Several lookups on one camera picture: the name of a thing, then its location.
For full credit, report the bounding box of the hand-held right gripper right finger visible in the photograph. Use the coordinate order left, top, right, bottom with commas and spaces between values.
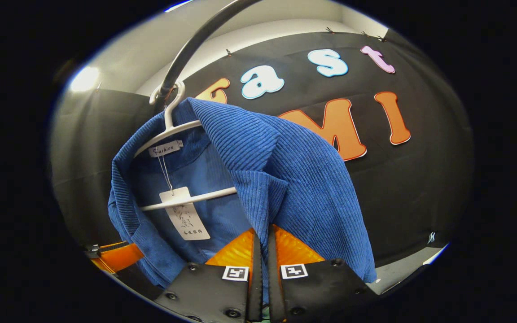
267, 224, 378, 323

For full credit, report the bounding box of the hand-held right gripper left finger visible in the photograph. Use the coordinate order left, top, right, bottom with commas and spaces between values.
154, 228, 263, 323

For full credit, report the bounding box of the white clothes hanger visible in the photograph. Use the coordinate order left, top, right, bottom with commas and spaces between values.
133, 81, 237, 212

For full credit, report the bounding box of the blue corduroy jacket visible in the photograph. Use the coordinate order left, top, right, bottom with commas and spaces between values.
107, 97, 378, 306

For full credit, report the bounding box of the black clothes rack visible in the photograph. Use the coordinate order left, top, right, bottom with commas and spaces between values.
156, 0, 263, 103

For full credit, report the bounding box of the black backdrop cloth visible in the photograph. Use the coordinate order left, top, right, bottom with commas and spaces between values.
50, 29, 474, 270

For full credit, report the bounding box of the ceiling light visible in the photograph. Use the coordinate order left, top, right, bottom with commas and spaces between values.
70, 66, 101, 93

